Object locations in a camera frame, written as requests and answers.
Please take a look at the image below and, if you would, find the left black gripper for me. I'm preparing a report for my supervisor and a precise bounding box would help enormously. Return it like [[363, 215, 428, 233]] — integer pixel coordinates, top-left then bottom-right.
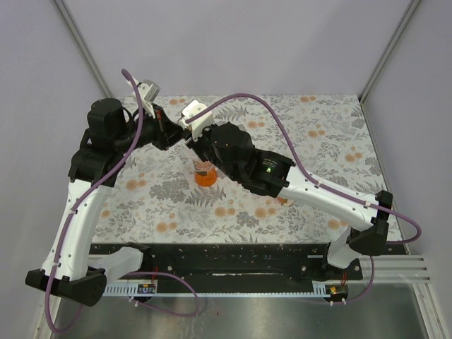
[[114, 102, 186, 153]]

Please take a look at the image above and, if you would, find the clear glass dripper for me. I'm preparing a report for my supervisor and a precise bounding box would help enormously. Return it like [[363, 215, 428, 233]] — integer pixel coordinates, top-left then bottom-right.
[[188, 148, 214, 172]]

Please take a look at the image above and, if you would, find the orange glass carafe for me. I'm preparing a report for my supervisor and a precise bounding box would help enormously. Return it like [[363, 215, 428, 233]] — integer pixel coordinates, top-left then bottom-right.
[[193, 160, 218, 187]]

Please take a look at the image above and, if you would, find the coffee filter box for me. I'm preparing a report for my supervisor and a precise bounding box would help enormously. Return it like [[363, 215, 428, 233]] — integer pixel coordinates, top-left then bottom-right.
[[277, 197, 294, 206]]

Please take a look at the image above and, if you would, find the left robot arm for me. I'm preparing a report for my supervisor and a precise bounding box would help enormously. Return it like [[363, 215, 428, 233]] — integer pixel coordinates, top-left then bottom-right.
[[25, 98, 184, 307]]

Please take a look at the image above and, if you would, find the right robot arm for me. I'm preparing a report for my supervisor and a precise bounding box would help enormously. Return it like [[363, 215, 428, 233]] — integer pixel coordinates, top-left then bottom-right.
[[187, 123, 392, 280]]

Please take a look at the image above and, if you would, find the floral table mat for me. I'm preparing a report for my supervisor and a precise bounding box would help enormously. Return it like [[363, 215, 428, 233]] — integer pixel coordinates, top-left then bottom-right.
[[93, 95, 386, 243]]

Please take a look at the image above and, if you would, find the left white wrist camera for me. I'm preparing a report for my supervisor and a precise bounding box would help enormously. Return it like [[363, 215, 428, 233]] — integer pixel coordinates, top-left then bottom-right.
[[133, 78, 160, 118]]

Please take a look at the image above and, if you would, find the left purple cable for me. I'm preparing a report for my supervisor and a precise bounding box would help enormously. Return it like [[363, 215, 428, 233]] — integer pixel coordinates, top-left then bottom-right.
[[44, 69, 202, 333]]

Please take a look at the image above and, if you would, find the purple cable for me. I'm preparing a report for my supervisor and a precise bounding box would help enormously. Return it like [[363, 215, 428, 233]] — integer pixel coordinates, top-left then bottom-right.
[[185, 93, 423, 307], [44, 69, 202, 333]]

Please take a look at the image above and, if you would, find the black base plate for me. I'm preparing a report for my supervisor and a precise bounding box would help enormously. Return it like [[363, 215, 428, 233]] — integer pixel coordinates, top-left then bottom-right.
[[112, 242, 364, 295]]

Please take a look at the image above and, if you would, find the left aluminium frame post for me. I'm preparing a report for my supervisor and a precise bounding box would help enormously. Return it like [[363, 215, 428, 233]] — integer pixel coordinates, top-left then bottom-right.
[[51, 0, 114, 98]]

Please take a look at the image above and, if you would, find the aluminium frame post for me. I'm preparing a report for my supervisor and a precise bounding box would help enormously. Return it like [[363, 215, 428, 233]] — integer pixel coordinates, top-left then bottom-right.
[[51, 0, 114, 98], [358, 0, 423, 106]]

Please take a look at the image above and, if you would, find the white slotted cable duct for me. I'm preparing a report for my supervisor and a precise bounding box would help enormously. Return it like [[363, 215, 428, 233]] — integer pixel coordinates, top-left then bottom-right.
[[103, 280, 348, 298]]

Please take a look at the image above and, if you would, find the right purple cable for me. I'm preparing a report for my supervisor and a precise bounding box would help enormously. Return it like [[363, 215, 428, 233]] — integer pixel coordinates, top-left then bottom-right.
[[185, 93, 423, 307]]

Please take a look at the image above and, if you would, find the aluminium front rail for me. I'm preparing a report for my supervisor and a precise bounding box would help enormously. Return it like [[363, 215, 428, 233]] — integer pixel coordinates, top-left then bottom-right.
[[347, 255, 431, 284]]

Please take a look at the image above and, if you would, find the right aluminium frame post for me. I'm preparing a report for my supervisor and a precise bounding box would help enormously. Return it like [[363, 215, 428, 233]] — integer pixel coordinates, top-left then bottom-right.
[[358, 0, 423, 106]]

